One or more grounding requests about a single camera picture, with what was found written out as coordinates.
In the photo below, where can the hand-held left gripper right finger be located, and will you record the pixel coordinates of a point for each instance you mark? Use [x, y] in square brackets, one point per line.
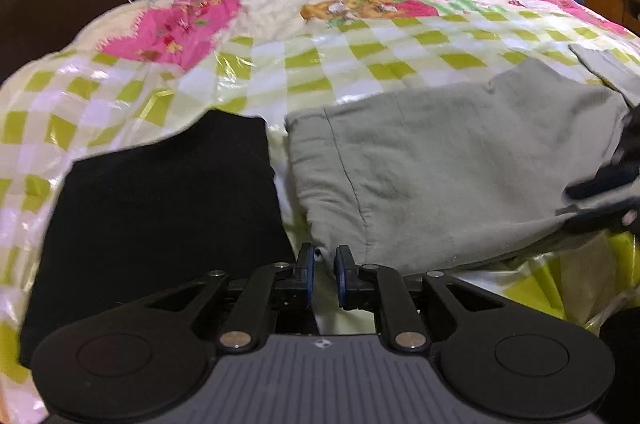
[341, 279]

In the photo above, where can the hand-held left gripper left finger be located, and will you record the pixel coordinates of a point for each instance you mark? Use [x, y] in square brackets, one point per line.
[308, 276]

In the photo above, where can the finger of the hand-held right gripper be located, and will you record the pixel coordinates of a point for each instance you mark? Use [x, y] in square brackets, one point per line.
[605, 221]
[605, 181]

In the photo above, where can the grey-green pants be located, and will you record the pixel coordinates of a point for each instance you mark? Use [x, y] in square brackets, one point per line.
[450, 164]

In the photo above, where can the wooden cabinet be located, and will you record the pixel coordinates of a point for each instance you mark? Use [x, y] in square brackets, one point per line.
[607, 1]

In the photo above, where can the black folded cloth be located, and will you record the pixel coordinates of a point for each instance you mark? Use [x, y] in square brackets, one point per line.
[160, 204]

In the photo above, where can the checked printed blanket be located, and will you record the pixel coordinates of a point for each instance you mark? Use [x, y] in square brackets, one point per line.
[350, 54]

